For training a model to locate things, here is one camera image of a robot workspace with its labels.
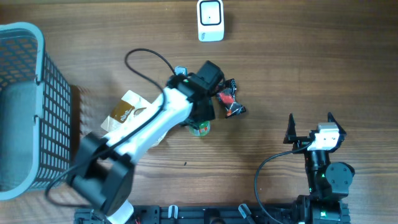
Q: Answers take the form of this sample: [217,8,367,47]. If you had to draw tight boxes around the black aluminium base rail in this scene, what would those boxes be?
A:
[73,203,351,224]

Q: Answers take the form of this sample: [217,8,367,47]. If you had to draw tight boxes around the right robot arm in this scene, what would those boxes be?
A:
[284,113,355,224]

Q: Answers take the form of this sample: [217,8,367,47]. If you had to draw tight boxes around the red black snack packet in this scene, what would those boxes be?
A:
[216,78,246,118]

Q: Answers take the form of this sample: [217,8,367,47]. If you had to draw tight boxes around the green drink bottle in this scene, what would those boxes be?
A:
[188,121,211,136]

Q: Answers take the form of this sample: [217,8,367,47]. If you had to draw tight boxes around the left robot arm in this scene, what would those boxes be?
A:
[67,61,224,223]

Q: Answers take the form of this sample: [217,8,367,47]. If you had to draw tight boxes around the white barcode scanner box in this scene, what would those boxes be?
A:
[197,0,224,42]

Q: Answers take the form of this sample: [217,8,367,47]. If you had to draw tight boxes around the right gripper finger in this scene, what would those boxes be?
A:
[328,112,345,133]
[283,113,297,144]

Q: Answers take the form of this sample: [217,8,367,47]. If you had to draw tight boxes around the brown cream snack pouch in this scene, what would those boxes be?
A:
[101,90,151,139]

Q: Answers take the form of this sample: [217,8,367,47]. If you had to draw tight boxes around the grey plastic mesh basket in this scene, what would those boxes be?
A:
[1,22,72,201]

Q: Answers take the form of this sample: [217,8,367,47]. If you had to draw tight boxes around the blue mouthwash bottle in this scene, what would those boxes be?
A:
[174,66,188,76]

